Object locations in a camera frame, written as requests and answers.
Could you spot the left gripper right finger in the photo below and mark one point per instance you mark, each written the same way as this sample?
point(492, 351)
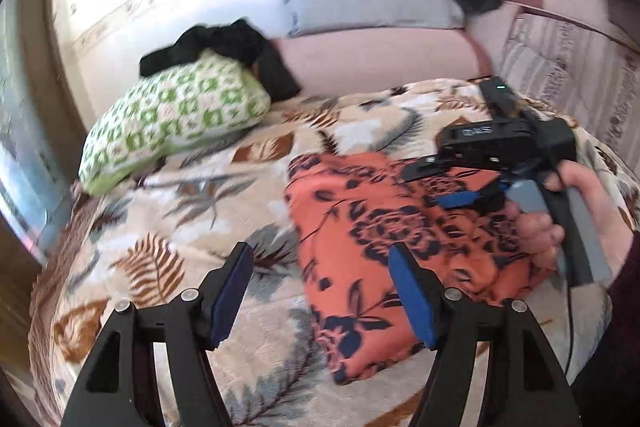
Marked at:
point(525, 385)

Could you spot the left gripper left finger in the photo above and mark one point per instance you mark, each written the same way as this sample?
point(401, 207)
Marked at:
point(117, 385)

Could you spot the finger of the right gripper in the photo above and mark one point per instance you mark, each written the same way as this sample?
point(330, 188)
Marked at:
point(425, 167)
point(487, 199)

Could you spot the orange black floral garment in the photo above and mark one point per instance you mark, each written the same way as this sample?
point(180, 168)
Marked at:
point(349, 211)

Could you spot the person's right hand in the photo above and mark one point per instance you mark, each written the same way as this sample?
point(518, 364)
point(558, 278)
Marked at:
point(581, 223)

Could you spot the striped floral cushion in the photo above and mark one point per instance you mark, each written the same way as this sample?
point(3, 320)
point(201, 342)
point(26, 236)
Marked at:
point(582, 74)

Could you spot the brown bed sheet edge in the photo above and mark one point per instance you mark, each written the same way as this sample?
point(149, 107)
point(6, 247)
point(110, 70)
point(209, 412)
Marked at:
point(46, 292)

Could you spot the pink quilted bolster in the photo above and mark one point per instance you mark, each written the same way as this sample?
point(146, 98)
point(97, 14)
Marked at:
point(376, 59)

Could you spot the leaf pattern fleece blanket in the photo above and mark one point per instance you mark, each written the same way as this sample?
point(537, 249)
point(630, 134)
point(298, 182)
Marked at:
point(151, 239)

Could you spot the black garment on pillow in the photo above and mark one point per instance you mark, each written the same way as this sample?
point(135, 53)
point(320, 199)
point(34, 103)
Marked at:
point(239, 41)

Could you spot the brown wooden glass door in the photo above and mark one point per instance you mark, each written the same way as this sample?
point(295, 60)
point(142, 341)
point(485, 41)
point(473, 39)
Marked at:
point(41, 138)

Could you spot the green white checkered pillow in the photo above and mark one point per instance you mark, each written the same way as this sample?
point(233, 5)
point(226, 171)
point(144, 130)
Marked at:
point(181, 108)

